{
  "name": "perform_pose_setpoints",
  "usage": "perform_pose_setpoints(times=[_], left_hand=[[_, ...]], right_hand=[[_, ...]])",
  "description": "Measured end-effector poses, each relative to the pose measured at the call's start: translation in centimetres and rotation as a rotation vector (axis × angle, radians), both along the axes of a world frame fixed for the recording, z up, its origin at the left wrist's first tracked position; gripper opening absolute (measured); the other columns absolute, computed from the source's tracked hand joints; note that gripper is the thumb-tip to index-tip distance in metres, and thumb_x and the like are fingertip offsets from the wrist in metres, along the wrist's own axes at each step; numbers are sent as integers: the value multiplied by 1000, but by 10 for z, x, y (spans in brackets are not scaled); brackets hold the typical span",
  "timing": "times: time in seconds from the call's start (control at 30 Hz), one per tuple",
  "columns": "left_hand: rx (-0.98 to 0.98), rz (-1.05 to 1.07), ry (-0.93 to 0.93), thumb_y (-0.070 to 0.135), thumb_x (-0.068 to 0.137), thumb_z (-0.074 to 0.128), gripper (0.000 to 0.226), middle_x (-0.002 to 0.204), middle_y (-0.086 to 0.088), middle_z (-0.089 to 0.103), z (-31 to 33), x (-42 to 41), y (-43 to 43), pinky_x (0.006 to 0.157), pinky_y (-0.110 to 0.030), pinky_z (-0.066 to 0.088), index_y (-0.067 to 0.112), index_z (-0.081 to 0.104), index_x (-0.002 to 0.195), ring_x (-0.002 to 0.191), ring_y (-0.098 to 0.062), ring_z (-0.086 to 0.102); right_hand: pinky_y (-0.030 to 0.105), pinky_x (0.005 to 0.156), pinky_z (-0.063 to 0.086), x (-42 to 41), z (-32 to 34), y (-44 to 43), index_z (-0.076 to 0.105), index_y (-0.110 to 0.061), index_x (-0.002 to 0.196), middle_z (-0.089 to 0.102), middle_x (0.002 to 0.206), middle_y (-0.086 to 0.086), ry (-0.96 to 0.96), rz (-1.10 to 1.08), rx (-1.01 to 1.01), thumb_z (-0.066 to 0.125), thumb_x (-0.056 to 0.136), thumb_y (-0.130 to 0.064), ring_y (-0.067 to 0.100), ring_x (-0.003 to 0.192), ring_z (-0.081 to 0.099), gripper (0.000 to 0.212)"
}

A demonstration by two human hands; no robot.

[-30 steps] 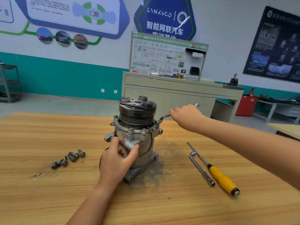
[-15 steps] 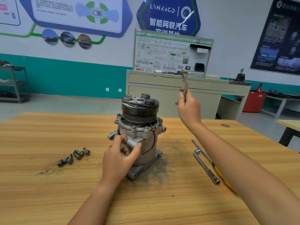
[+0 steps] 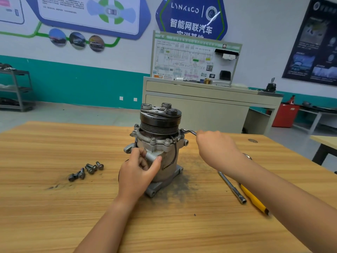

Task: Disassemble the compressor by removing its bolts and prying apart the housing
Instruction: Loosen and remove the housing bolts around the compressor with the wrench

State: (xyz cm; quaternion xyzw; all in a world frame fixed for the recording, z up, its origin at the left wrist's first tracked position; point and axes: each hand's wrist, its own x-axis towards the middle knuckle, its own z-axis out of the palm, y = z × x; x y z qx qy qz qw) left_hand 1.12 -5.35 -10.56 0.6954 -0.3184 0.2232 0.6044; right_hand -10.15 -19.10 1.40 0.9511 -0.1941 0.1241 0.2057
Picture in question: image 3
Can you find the person's left hand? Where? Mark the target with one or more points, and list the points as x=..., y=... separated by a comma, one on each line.
x=136, y=177

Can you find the person's right hand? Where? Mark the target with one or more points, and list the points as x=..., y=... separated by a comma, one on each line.
x=220, y=150

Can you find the silver combination wrench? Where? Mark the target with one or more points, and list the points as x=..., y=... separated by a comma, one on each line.
x=189, y=132

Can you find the grey metal compressor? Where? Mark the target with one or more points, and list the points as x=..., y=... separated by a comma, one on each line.
x=158, y=139

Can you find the person's right forearm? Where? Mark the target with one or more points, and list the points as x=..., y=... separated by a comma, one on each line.
x=292, y=208

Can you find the person's left forearm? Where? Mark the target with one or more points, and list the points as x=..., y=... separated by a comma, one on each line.
x=102, y=229

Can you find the dark round table grommet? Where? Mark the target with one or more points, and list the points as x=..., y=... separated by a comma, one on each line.
x=252, y=140

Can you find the silver L-shaped socket wrench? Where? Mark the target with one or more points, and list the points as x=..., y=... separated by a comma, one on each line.
x=232, y=188

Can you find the beige workbench cabinet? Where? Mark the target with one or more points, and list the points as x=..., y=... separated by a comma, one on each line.
x=210, y=102

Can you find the red cabinet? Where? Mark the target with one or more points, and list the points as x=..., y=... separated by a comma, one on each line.
x=286, y=115

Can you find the small black device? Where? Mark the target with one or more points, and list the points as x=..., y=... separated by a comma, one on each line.
x=271, y=86

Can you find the white wiring display board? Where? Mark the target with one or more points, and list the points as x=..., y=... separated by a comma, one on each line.
x=179, y=58

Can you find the wooden side table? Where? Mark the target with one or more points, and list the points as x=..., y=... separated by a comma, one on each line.
x=325, y=147

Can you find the grey metal shelf cart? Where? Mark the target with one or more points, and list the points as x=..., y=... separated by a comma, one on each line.
x=16, y=89

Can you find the blue rounded infographic panel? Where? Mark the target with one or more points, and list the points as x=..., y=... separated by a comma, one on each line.
x=73, y=13

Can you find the blue hexagon wall sign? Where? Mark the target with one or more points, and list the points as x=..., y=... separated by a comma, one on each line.
x=189, y=15

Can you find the round photo wall decal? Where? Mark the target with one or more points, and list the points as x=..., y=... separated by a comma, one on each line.
x=77, y=40
x=58, y=37
x=96, y=43

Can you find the dark wall poster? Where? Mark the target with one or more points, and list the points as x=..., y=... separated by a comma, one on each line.
x=313, y=44

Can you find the white infographic wall panel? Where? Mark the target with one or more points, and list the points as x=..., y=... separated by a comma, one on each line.
x=10, y=7

